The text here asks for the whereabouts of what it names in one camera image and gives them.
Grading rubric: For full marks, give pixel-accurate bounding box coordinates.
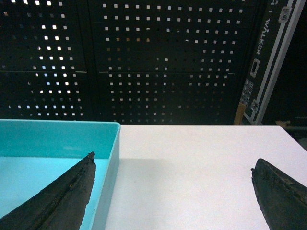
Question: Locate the black flight case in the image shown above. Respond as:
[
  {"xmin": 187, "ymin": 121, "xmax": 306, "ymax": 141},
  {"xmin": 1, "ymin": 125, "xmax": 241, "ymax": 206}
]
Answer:
[{"xmin": 240, "ymin": 0, "xmax": 306, "ymax": 125}]

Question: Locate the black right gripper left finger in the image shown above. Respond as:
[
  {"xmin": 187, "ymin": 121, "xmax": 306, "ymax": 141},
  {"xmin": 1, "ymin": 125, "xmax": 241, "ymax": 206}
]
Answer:
[{"xmin": 0, "ymin": 152, "xmax": 96, "ymax": 230}]

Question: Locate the black perforated metal panel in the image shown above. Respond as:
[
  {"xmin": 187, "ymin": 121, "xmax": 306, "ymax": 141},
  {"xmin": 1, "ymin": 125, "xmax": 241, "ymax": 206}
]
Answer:
[{"xmin": 0, "ymin": 0, "xmax": 266, "ymax": 125}]

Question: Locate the light turquoise plastic bin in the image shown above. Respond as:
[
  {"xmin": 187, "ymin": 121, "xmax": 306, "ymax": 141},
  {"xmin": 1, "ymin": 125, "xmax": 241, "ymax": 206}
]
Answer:
[{"xmin": 0, "ymin": 119, "xmax": 120, "ymax": 230}]

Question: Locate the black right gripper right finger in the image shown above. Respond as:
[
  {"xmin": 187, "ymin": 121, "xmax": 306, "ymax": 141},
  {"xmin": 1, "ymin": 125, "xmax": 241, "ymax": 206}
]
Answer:
[{"xmin": 251, "ymin": 158, "xmax": 307, "ymax": 230}]

